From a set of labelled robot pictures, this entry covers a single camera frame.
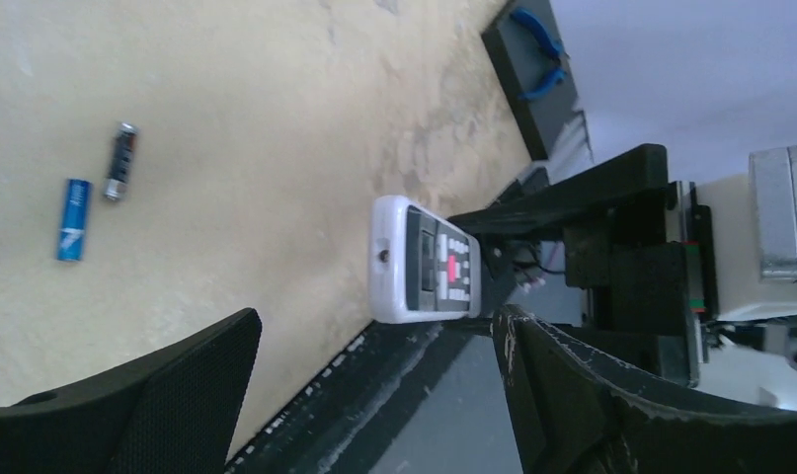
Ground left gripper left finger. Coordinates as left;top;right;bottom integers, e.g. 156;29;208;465
0;308;262;473

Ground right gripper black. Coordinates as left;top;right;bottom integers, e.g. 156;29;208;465
448;143;716;386

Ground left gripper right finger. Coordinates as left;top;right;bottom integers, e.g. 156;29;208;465
491;305;797;473

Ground white remote control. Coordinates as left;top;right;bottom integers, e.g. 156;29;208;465
366;195;482;324

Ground black AAA battery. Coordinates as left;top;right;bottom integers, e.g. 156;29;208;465
103;122;138;201

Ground blue AAA battery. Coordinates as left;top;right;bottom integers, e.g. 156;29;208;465
56;179;92;262

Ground blue handled pliers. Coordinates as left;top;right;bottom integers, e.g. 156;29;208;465
510;7;569;102

